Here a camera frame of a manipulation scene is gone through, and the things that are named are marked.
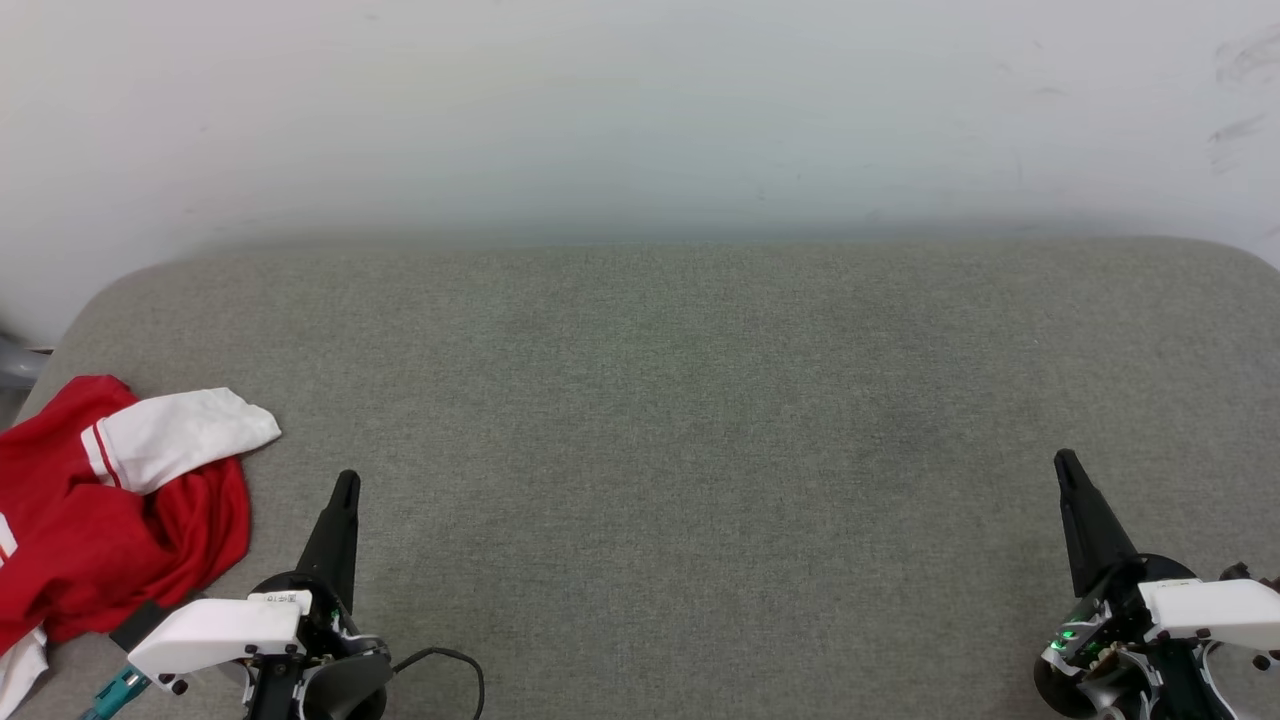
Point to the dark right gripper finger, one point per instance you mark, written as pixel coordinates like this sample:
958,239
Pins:
1090,530

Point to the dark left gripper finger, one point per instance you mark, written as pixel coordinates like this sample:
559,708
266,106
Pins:
335,540

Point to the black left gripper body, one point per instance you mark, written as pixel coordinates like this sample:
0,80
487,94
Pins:
350,685

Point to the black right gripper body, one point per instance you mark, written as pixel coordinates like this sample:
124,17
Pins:
1060,690

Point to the red and white jersey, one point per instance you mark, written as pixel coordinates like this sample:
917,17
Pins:
90,540

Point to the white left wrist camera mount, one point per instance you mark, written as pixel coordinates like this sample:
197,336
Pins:
210,630

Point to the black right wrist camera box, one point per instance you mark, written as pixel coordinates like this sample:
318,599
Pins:
1240,573

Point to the teal left camera connector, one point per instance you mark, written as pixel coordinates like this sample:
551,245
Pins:
118,690

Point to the grey metal frame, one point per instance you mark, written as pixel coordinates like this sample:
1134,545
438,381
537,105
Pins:
15,365

